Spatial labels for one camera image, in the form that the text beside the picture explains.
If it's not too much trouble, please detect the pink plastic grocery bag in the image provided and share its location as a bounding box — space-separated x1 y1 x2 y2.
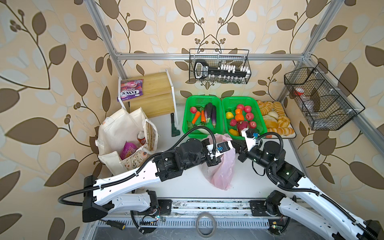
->
200 149 236 191

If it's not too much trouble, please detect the white wooden shelf rack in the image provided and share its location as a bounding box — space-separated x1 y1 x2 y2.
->
118 70 179 124

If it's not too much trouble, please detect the yellow lemon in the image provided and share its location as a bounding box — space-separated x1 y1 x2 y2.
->
226 112 234 120

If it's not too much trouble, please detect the black yellow screwdriver left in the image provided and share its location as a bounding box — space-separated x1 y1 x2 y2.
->
105 220 126 230

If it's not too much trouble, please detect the black wire basket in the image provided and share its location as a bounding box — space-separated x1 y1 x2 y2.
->
189 48 252 86
284 63 366 131

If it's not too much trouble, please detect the left green vegetable basket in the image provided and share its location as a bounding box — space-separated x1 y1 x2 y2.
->
182 96 225 134

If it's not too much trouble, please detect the cream canvas tote bag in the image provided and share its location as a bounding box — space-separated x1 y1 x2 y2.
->
95 108 159 176

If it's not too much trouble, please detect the right black wire basket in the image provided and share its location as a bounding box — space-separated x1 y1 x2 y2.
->
284 63 366 131

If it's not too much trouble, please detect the orange fruit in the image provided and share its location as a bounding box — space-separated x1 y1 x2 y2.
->
235 109 245 122

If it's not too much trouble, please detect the bread tray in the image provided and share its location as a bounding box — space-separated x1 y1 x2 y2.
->
257 100 296 139

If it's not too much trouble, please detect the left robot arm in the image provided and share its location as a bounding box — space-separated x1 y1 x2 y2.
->
58 127 234 223

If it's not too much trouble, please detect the right green fruit basket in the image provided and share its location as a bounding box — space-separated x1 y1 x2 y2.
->
222 97 267 140

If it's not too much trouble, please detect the pink dragon fruit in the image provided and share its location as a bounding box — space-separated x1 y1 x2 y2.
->
237 121 249 132

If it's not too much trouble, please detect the yellow pear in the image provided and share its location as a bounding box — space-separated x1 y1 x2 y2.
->
229 129 240 136

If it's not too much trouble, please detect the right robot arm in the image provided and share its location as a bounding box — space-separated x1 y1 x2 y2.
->
228 129 384 240

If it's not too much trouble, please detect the grey tape roll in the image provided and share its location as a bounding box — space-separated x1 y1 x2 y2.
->
195 212 218 239

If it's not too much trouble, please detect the back black wire basket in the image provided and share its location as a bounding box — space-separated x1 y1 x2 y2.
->
189 48 252 86

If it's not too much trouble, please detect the magenta snack bag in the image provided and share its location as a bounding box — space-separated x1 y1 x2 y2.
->
120 142 138 160

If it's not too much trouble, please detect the orange carrot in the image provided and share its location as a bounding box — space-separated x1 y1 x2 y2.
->
192 112 201 124

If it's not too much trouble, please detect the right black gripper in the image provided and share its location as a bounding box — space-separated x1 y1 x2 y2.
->
230 138 273 173

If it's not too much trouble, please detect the purple Fox's candy bag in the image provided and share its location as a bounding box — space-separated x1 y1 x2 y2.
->
120 79 144 101

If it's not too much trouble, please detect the purple eggplant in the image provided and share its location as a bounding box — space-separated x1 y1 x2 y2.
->
211 106 217 129

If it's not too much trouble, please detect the dark green clamp stand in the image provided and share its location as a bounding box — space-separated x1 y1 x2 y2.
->
171 113 181 137

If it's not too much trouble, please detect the red soda can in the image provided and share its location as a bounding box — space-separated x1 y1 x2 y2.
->
137 131 146 146

